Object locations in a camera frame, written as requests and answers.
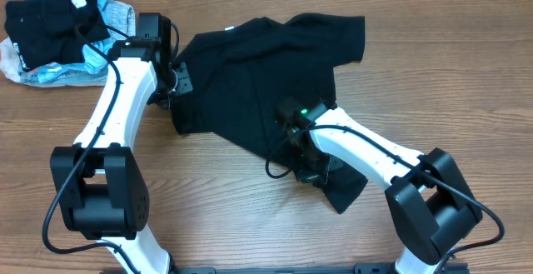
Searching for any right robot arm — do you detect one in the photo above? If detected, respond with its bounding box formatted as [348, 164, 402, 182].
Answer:
[269, 98, 483, 273]

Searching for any black t-shirt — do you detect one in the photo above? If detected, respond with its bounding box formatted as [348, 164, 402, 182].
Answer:
[171, 13, 367, 213]

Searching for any folded black garment on pile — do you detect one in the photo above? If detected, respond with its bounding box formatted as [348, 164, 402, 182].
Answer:
[4, 0, 110, 72]

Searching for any grey patterned folded garment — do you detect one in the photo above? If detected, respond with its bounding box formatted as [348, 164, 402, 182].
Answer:
[102, 1, 136, 36]

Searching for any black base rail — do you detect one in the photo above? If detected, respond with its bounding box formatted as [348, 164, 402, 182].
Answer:
[99, 262, 471, 274]

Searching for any light blue folded garment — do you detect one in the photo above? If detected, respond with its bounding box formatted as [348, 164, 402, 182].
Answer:
[20, 0, 115, 86]

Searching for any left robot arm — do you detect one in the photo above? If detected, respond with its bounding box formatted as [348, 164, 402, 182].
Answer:
[42, 34, 177, 273]

